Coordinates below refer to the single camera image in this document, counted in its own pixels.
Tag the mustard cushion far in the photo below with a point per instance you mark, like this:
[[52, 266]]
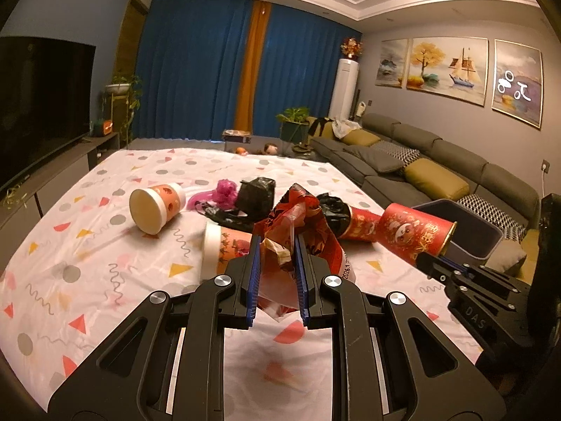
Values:
[[360, 137]]

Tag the small black plastic bag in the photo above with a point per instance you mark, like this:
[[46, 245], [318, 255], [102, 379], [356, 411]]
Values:
[[337, 213]]

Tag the beige cushion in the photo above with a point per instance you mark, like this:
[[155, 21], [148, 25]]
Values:
[[507, 258]]

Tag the grey sectional sofa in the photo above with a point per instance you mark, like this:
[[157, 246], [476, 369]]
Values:
[[496, 195]]

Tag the left landscape painting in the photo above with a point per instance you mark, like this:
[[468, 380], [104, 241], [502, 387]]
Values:
[[392, 62]]

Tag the orange curtain strip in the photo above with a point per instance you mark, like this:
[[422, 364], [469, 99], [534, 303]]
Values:
[[251, 63]]

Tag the pink plastic bag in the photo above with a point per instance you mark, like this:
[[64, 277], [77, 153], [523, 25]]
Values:
[[224, 196]]

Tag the patterned white tablecloth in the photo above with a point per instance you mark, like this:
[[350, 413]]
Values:
[[86, 265]]

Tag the sailboat tree painting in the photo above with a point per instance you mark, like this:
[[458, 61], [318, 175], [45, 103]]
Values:
[[454, 67]]

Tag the red flower decoration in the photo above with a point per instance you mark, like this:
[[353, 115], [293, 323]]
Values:
[[351, 48]]

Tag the landscape painting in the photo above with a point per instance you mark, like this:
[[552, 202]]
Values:
[[518, 82], [392, 62]]

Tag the grey trash bin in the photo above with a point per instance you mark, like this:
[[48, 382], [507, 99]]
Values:
[[473, 240]]

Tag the red white plastic wrapper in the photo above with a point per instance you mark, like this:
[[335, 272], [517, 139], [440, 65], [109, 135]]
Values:
[[296, 215]]

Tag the blue curtains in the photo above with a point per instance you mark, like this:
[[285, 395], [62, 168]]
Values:
[[191, 57]]

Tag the pink white paper cup near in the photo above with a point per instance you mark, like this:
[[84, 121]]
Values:
[[220, 245]]

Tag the plant on wooden stand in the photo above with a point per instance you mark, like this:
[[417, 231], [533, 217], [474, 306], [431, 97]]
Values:
[[122, 101]]

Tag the black flat television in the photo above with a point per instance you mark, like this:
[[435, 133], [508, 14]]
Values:
[[45, 100]]

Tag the white standing air conditioner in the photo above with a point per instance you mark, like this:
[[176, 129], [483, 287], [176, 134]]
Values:
[[344, 89]]

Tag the black white patterned cushion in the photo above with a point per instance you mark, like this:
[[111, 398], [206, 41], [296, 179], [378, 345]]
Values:
[[404, 154]]

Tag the pink white paper cup far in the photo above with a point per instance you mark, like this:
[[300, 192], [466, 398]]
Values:
[[153, 207]]

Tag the mustard cushion near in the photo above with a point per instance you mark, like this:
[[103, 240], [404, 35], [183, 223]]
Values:
[[436, 181]]

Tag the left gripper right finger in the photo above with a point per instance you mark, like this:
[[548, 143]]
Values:
[[389, 360]]

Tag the grey tv cabinet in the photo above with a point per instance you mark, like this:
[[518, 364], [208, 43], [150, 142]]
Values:
[[46, 184]]

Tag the potted green plant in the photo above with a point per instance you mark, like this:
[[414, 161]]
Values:
[[294, 124]]

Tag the pink white paper cup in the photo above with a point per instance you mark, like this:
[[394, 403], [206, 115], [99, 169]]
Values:
[[153, 207], [220, 245]]

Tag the mustard cushion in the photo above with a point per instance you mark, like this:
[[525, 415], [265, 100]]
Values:
[[360, 137], [436, 181]]

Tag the grey cushion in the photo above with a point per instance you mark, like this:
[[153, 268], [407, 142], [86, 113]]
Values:
[[380, 161]]

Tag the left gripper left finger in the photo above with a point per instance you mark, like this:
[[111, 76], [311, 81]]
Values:
[[164, 361]]

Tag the right landscape painting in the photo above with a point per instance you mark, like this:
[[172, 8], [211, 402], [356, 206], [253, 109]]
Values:
[[518, 82]]

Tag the red paper cup gold rim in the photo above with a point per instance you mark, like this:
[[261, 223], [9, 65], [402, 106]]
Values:
[[408, 232]]

